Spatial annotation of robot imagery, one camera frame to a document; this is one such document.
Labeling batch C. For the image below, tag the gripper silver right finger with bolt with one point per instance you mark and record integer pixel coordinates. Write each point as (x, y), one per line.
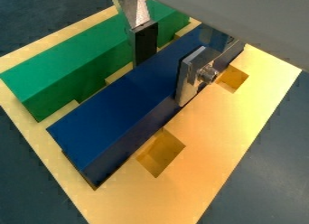
(202, 65)

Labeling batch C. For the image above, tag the yellow slotted board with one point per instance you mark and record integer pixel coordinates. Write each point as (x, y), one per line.
(170, 180)

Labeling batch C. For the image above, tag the green long block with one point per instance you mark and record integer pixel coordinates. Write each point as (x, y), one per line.
(70, 71)

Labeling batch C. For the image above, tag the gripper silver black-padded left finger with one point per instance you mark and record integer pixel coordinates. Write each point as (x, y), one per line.
(140, 28)

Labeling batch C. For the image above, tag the blue long block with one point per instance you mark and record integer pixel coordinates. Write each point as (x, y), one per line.
(102, 132)

